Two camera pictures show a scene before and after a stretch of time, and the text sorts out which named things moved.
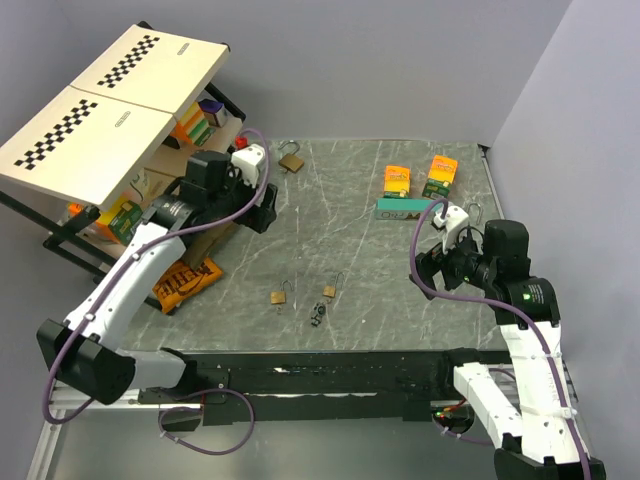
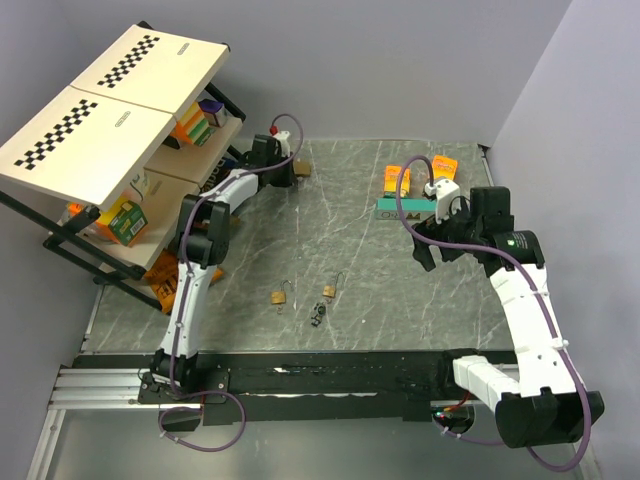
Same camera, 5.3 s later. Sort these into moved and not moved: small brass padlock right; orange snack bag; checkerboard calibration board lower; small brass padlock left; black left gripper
Moved: black left gripper
Not moved: orange snack bag; small brass padlock left; small brass padlock right; checkerboard calibration board lower
